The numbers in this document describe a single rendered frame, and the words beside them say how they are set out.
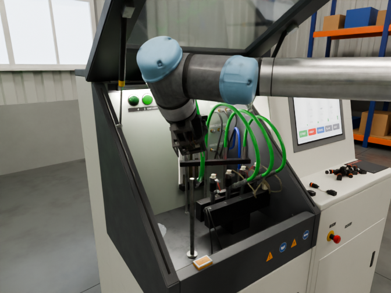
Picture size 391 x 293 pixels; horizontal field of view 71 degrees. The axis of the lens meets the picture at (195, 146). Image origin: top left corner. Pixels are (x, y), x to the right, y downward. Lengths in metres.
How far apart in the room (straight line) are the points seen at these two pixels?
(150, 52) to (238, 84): 0.15
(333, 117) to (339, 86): 1.15
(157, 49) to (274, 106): 0.92
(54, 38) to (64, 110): 1.07
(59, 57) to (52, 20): 0.51
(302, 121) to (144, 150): 0.79
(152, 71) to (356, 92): 0.35
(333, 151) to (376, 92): 1.15
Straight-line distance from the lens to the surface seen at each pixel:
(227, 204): 1.12
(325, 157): 1.62
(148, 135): 1.20
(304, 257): 1.27
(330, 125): 1.66
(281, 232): 1.06
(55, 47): 4.77
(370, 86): 0.56
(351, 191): 1.41
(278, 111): 1.33
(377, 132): 6.29
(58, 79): 4.81
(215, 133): 1.39
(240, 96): 0.43
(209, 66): 0.43
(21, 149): 4.80
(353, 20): 6.45
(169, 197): 1.35
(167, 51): 0.45
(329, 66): 0.55
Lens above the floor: 1.51
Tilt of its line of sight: 16 degrees down
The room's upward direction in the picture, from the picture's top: straight up
